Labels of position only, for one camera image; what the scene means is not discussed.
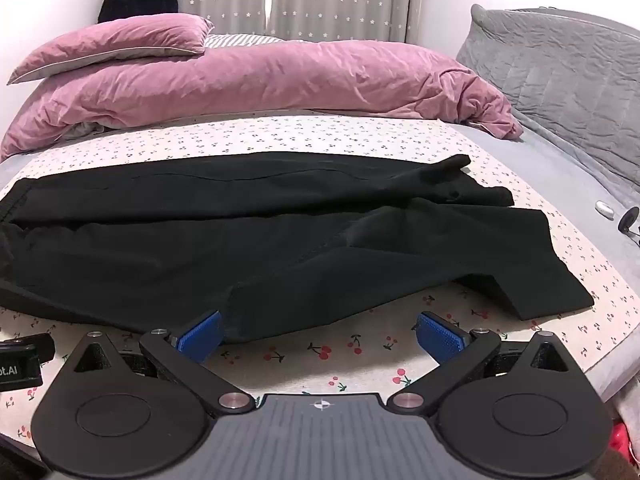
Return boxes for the grey quilted headboard cover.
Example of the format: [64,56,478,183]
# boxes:
[456,4,640,196]

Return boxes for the grey bed sheet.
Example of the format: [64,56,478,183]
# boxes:
[0,122,640,403]

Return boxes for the pink pillow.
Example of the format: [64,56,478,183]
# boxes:
[6,12,216,86]

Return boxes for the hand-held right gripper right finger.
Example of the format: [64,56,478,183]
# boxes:
[385,311,584,418]

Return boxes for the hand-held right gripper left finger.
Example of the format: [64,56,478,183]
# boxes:
[61,310,256,416]

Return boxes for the red object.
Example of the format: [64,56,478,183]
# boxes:
[607,422,632,462]

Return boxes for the striped pillow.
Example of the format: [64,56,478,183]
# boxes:
[202,34,287,52]

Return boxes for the pink duvet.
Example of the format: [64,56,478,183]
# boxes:
[0,40,524,163]

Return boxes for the cherry-print bed sheet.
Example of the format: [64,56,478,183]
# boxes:
[0,112,640,441]

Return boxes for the small black object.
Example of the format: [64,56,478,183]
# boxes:
[617,210,640,247]

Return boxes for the black pants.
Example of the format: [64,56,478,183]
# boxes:
[0,152,596,346]

